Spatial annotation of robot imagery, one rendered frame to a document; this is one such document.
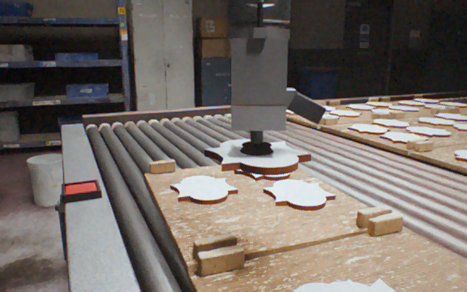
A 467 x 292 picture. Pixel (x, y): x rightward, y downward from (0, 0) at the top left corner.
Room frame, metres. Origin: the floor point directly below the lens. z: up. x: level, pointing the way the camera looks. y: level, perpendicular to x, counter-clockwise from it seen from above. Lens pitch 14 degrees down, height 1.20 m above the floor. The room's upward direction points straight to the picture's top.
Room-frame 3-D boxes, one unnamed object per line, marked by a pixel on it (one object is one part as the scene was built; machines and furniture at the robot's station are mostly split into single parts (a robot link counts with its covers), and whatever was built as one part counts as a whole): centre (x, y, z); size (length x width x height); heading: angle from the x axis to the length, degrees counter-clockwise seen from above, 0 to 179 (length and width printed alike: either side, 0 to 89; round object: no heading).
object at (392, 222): (0.52, -0.23, 0.95); 0.06 x 0.02 x 0.03; 112
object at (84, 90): (4.92, 1.93, 0.72); 0.50 x 0.38 x 0.16; 102
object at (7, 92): (4.59, 2.75, 0.74); 0.44 x 0.36 x 0.20; 96
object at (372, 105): (1.79, -0.71, 0.94); 0.41 x 0.35 x 0.04; 25
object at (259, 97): (0.46, -0.05, 1.17); 0.12 x 0.09 x 0.16; 89
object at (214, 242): (0.46, 0.03, 0.95); 0.06 x 0.02 x 0.03; 111
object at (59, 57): (4.83, 2.01, 1.14); 0.50 x 0.38 x 0.11; 118
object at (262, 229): (0.69, -0.03, 0.93); 0.41 x 0.35 x 0.02; 21
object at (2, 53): (4.65, 2.70, 1.20); 0.36 x 0.28 x 0.22; 97
